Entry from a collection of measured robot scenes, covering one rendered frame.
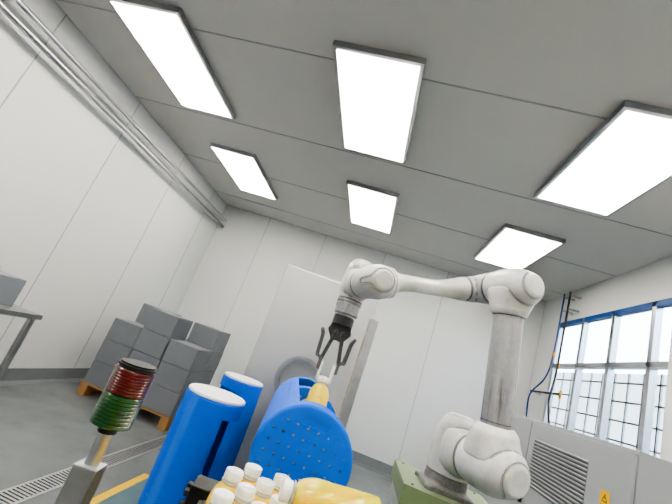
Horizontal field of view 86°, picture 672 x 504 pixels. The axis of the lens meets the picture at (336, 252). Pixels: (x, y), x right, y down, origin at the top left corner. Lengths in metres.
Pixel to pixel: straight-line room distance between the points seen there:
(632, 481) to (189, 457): 1.97
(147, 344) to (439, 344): 4.36
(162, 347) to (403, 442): 3.85
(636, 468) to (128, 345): 4.73
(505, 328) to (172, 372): 4.05
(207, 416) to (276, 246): 5.32
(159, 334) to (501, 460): 4.22
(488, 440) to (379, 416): 5.06
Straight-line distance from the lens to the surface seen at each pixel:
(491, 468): 1.38
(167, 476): 1.92
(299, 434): 1.13
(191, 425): 1.85
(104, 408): 0.71
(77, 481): 0.76
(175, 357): 4.85
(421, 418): 6.46
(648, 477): 2.39
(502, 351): 1.42
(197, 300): 7.12
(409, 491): 1.49
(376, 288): 1.12
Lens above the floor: 1.38
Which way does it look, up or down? 15 degrees up
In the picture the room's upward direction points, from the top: 20 degrees clockwise
